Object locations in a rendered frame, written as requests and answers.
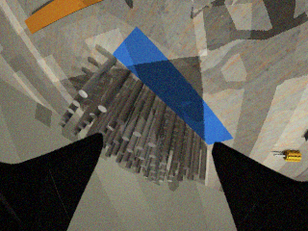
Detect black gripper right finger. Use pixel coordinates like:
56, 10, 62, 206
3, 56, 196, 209
212, 142, 308, 231

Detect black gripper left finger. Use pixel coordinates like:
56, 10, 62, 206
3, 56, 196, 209
0, 132, 103, 231

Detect blue flat strip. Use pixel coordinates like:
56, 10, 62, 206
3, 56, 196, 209
113, 26, 234, 145

